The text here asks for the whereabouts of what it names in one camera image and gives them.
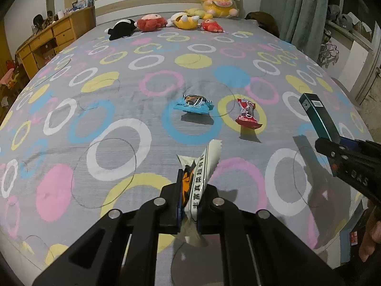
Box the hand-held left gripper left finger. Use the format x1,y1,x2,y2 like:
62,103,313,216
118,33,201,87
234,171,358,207
32,169,185,286

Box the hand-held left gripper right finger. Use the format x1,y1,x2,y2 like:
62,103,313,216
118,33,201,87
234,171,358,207
196,184,338,286

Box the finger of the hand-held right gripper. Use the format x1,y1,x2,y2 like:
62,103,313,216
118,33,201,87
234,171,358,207
338,136,381,156
315,138,356,168

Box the dark green box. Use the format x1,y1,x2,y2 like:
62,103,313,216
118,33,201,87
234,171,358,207
299,92,340,141

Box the white orange snack wrapper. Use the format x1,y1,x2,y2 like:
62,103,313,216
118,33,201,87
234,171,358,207
175,140,222,248

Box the person's right hand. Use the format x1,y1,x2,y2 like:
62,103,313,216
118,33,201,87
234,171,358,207
359,211,381,256

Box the blue cardboard box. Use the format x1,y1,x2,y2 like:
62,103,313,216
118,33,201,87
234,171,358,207
339,201,371,263

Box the white board panel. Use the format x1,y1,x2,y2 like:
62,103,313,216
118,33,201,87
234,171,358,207
345,40,373,96

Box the red snack wrapper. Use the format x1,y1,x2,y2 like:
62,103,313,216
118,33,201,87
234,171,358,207
235,98,263,130

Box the pink clothes hangers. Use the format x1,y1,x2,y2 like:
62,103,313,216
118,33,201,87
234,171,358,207
319,42,340,70

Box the blue snack wrapper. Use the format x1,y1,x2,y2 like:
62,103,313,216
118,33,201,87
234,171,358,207
173,94,215,114

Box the grey cap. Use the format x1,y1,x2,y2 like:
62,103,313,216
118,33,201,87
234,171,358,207
338,12,359,33

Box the green curtain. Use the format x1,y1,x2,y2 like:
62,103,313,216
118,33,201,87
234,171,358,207
258,0,331,47

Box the small red plush toy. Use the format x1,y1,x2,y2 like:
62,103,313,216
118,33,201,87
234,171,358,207
200,19,224,33

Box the yellow white plush toy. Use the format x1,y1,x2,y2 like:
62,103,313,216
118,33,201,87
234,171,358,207
166,12,200,31

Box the large red plush toy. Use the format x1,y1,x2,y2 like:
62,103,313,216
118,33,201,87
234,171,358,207
136,14,168,33

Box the black plush toy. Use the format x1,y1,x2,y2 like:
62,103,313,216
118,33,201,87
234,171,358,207
105,19,138,41

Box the green yellow plush toy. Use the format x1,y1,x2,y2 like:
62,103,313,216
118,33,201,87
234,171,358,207
185,7,209,19

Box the wooden striped headboard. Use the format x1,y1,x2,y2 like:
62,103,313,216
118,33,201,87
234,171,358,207
94,0,242,26

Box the wooden desk with drawers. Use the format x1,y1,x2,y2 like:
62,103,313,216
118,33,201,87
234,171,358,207
15,5,96,80

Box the chair with clothes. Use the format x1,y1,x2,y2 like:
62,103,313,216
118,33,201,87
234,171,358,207
0,59,22,91

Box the clutter of desk items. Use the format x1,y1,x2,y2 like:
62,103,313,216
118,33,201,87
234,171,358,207
31,0,95,30

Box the window frame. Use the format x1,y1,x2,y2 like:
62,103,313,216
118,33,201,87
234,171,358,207
326,0,381,108

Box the ring-patterned bed sheet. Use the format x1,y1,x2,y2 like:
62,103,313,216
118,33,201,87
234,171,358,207
0,14,376,286

